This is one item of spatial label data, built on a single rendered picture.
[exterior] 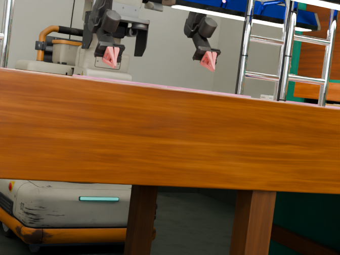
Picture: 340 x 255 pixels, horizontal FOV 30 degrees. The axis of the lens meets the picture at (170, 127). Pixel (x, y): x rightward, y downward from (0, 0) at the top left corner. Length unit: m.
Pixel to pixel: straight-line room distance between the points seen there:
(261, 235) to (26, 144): 0.53
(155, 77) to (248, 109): 3.27
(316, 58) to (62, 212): 1.25
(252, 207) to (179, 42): 3.37
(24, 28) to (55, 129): 3.06
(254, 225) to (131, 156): 0.32
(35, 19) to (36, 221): 1.79
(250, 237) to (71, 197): 1.51
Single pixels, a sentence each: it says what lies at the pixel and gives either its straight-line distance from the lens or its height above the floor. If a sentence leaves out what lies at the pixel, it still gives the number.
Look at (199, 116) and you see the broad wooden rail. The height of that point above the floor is 0.72.
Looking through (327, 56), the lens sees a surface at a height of 0.92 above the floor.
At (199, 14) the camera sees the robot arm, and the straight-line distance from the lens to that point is 2.61.
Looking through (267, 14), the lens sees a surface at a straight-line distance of 2.32.
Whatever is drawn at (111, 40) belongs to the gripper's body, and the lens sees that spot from 2.33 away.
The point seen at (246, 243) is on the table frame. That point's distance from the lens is 1.34.
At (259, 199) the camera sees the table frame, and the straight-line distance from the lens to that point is 1.33.
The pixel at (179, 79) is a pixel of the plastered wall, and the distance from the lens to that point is 4.62.
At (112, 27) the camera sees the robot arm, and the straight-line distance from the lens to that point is 2.33.
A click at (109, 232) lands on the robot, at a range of 2.85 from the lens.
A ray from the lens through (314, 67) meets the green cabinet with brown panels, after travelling 2.73.
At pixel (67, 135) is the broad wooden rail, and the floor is 0.66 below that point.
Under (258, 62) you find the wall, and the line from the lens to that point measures 4.37.
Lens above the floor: 0.77
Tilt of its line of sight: 4 degrees down
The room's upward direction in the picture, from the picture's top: 7 degrees clockwise
